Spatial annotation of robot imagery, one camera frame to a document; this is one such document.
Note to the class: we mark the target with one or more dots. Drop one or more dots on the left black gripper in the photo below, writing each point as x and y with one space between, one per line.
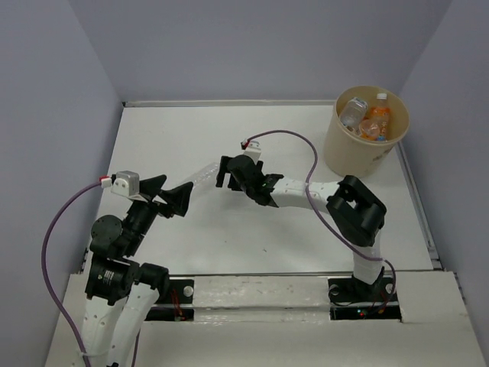
178 197

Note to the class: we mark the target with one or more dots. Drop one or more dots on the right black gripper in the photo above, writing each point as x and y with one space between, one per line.
224 170

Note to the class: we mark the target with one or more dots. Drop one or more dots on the clear crushed bottle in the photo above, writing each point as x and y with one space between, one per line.
204 179

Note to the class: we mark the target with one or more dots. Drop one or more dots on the green label water bottle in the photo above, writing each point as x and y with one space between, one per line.
353 113

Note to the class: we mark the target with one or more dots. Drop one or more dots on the orange juice bottle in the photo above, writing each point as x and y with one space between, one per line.
369 129

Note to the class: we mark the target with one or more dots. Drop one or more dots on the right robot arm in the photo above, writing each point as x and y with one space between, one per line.
357 213

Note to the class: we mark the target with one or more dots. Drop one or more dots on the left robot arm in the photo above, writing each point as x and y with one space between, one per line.
120 292

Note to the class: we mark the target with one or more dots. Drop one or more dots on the beige plastic bin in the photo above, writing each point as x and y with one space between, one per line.
344 152

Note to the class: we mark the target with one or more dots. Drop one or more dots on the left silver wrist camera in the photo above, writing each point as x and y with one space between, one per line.
126 184

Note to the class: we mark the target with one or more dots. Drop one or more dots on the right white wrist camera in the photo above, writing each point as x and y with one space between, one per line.
251 149

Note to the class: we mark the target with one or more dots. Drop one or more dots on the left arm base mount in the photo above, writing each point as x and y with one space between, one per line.
176 305

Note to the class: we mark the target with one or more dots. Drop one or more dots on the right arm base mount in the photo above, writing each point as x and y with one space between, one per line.
349 301

